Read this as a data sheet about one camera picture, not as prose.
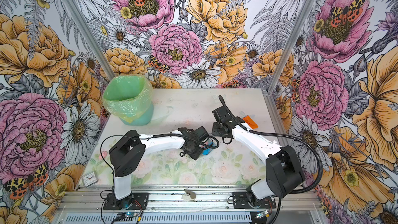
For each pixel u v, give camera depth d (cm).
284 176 42
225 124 62
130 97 104
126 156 48
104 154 88
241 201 73
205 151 87
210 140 78
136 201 73
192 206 74
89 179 79
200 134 73
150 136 54
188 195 75
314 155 43
